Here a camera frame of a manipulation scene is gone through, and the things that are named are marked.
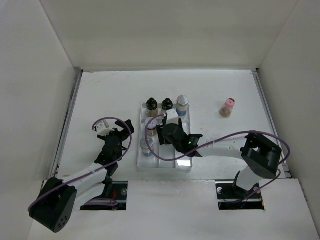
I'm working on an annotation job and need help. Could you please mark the white-cap orange-label spice jar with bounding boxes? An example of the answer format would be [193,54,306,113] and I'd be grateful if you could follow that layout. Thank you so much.
[144,117,158,137]

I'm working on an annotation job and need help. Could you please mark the black-cap white powder bottle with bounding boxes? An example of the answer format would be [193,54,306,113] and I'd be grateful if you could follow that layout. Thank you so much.
[161,97,174,114]

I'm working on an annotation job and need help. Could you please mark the silver-cap blue-label bottle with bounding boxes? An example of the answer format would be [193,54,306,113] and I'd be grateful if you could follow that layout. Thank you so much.
[176,95,189,119]

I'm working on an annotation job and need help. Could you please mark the silver-cap blue-label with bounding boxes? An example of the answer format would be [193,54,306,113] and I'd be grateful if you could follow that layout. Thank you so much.
[139,137,154,158]

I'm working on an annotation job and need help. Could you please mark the black-cap brown spice bottle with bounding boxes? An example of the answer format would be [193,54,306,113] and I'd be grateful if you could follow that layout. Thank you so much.
[146,97,158,117]

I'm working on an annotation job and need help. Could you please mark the pink-cap spice bottle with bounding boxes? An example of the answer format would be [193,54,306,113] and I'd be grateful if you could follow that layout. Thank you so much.
[219,98,236,118]

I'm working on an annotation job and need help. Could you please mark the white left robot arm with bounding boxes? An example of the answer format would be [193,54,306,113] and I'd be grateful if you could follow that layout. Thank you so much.
[27,117,135,233]

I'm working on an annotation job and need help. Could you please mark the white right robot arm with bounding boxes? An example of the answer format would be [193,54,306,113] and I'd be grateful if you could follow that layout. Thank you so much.
[157,123,282,198]

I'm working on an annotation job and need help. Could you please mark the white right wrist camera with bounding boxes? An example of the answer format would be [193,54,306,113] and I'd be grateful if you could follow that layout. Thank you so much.
[163,108,179,125]

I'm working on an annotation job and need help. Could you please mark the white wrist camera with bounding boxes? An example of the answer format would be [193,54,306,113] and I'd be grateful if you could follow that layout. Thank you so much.
[163,108,179,125]
[93,120,114,137]

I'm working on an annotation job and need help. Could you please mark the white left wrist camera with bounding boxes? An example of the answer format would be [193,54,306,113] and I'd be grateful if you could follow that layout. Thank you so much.
[93,120,114,137]

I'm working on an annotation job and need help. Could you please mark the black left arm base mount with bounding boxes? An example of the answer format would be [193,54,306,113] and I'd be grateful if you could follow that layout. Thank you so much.
[101,178,117,200]

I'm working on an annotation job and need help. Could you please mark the left aluminium table rail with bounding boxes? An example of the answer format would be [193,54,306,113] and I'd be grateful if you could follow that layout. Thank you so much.
[48,67,84,178]

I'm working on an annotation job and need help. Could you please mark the aluminium table rail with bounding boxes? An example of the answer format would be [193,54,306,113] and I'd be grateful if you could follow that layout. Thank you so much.
[48,67,84,178]
[251,69,292,179]

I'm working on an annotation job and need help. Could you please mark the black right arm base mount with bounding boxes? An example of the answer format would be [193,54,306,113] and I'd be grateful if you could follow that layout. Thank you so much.
[231,182,260,202]

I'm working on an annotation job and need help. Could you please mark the right aluminium table rail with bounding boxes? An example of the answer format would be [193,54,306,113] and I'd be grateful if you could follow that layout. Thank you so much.
[251,69,292,179]

